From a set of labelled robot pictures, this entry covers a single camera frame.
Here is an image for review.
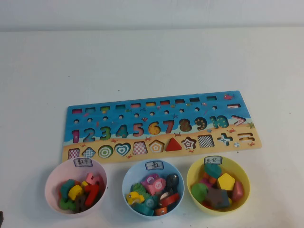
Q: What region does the pink plastic bowl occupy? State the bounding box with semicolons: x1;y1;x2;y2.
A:
44;158;108;216

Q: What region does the paper label on blue bowl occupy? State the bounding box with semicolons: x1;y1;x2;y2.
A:
145;161;164;171

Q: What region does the dark grey wooden star piece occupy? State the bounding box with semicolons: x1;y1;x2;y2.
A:
205;187;230;210

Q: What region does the paper label on pink bowl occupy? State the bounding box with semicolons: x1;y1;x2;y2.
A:
74;158;93;168

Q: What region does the blue plastic bowl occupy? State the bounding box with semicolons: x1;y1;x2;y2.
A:
122;159;185;216

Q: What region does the teal wooden number piece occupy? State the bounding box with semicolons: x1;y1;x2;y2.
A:
59;179;77;196

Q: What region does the paper label on yellow bowl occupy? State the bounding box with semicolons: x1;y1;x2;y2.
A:
203;156;223;165

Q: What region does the yellow plastic bowl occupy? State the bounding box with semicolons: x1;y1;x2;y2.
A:
186;156;250;216

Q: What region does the teal wooden oval piece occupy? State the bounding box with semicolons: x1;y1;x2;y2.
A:
204;163;222;178

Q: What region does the pink wooden fish letter print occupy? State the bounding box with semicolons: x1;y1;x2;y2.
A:
141;174;159;189

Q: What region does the pink wooden number piece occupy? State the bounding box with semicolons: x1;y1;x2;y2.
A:
85;172;104;187

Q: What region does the magenta wooden shape piece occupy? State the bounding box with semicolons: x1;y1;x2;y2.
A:
199;178;216;190

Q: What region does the orange wooden shape piece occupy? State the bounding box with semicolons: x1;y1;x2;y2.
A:
203;172;218;184

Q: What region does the green wooden circle piece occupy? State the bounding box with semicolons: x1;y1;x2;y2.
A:
191;182;209;203

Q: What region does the yellow wooden number piece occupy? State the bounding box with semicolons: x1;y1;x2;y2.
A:
68;185;84;200

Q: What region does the pink wooden fish number five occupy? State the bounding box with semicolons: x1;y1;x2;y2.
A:
148;178;167;196

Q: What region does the green striped wooden fish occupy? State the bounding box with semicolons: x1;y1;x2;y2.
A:
132;183;151;198

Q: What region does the colourful wooden puzzle board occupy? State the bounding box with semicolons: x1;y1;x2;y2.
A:
61;90;263;164

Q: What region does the brown wooden number eight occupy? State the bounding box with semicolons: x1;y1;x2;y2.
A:
75;193;87;213

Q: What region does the green wooden number piece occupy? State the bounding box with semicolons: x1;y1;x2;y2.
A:
59;197;76;211

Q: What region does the yellow wooden pentagon piece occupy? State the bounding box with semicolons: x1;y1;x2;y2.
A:
217;172;236;192

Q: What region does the teal wooden fish with number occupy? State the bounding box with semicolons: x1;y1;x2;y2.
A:
142;195;159;210

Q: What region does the red wooden triangle piece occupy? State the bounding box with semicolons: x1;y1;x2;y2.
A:
165;137;183;152

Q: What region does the pink wooden trapezoid piece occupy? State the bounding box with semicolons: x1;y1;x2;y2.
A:
232;181;245;202

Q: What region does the red wooden number seven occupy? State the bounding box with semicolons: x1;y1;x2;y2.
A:
84;184;100;207

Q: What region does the black wooden fish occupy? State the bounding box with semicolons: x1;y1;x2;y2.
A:
165;173;180;191

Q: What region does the yellow wooden fish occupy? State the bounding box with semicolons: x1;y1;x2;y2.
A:
126;191;145;207

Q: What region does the plain teal wooden fish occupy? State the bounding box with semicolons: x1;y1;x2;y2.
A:
133;204;154;216

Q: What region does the red wooden fish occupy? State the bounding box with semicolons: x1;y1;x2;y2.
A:
159;192;180;207

